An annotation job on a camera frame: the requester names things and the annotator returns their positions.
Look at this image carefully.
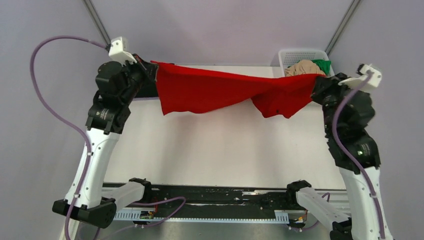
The right aluminium frame post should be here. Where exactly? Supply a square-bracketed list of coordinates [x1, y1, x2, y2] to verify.
[325, 0, 362, 56]

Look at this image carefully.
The white plastic laundry basket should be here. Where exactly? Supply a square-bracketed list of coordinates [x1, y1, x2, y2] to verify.
[276, 48, 330, 77]

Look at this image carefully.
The aluminium frame post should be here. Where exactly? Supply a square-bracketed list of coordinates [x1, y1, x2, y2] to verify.
[82, 0, 111, 44]
[325, 0, 362, 56]

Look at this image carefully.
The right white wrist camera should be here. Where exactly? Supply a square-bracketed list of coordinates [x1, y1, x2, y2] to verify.
[338, 64, 383, 93]

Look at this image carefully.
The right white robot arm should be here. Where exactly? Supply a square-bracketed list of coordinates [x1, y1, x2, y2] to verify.
[285, 70, 393, 240]

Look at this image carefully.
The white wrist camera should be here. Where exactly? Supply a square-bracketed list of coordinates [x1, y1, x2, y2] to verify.
[108, 36, 137, 66]
[338, 64, 383, 93]

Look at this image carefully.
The beige t-shirt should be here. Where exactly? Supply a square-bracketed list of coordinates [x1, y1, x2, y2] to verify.
[283, 59, 327, 77]

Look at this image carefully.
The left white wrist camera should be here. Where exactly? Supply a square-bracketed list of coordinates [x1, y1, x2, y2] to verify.
[108, 36, 137, 66]

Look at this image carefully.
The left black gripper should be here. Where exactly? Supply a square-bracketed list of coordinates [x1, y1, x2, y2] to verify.
[119, 53, 158, 105]

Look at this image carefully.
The left aluminium frame post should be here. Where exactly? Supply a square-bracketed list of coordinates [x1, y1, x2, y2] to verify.
[82, 0, 111, 44]

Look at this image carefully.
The green t-shirt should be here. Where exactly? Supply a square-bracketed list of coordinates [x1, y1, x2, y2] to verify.
[311, 59, 332, 76]

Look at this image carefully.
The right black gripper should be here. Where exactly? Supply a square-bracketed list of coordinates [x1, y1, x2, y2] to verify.
[308, 72, 359, 135]

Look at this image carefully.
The white slotted cable duct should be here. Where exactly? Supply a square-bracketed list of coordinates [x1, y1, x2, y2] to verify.
[113, 208, 290, 225]

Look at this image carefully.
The red t-shirt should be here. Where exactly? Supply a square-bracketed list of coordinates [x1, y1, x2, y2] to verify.
[156, 62, 319, 119]

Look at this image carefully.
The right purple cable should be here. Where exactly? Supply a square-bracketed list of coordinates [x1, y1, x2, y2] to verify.
[286, 71, 387, 240]

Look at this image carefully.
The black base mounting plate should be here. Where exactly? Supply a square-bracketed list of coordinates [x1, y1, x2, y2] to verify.
[122, 184, 307, 222]

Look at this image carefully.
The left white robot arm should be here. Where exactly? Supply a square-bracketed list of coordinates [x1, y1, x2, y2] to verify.
[52, 55, 158, 229]

